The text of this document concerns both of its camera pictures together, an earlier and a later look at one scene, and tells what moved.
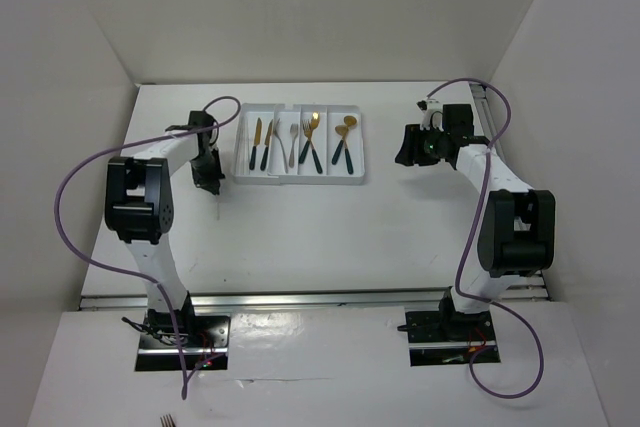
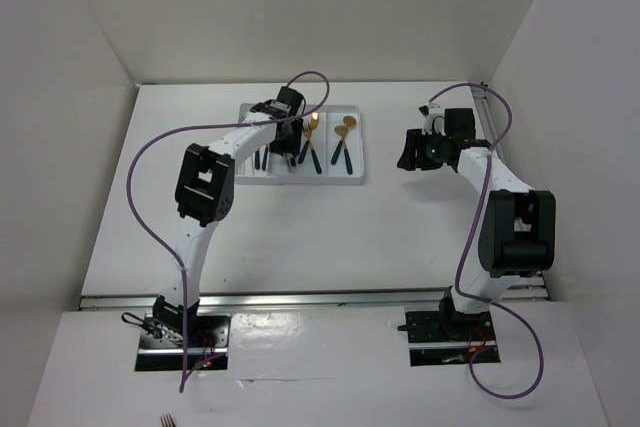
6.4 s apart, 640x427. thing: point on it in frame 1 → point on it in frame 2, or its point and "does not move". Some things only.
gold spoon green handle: [349, 121] does not move
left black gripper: [210, 181] → [293, 147]
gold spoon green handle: [341, 130] does not move
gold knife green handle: [267, 143] does not move
